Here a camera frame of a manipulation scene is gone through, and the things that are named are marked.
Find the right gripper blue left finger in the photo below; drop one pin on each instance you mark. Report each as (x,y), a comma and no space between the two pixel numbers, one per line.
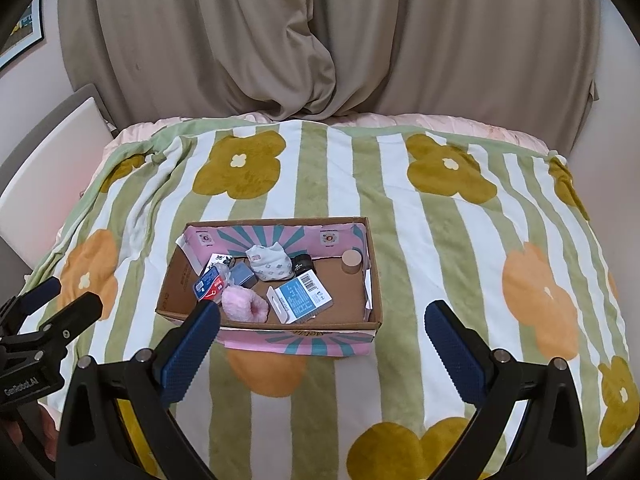
(94,442)

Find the framed wall picture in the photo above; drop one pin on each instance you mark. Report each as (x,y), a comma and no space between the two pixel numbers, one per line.
(26,33)

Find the pink fluffy headband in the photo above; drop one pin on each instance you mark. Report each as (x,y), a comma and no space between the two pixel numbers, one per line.
(242,304)

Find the pink teal cardboard box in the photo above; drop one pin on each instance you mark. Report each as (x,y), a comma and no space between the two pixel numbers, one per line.
(347,328)

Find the white patterned sock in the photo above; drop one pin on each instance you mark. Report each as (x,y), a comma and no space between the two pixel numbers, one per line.
(269,263)

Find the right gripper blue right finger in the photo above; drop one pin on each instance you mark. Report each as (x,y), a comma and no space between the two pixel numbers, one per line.
(550,442)

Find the small blue grey box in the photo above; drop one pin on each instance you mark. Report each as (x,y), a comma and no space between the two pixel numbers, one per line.
(242,275)

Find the white blue Super Deer box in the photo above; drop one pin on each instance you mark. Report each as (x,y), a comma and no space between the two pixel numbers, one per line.
(300,299)

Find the black round jar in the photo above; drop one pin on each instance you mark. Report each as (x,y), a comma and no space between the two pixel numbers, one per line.
(302,263)

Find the person left hand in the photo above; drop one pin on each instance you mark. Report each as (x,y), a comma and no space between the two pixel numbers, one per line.
(46,433)

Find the white floral tissue pack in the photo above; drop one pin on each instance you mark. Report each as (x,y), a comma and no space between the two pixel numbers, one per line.
(219,260)

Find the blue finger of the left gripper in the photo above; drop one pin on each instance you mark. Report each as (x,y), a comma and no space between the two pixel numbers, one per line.
(40,295)

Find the beige round compact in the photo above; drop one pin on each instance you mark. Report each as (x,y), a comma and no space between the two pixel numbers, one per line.
(351,261)

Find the red blue floss pick box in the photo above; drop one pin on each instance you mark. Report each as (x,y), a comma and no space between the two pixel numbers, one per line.
(209,286)

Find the white headboard panel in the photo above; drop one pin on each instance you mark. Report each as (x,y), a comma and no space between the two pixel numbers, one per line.
(44,177)

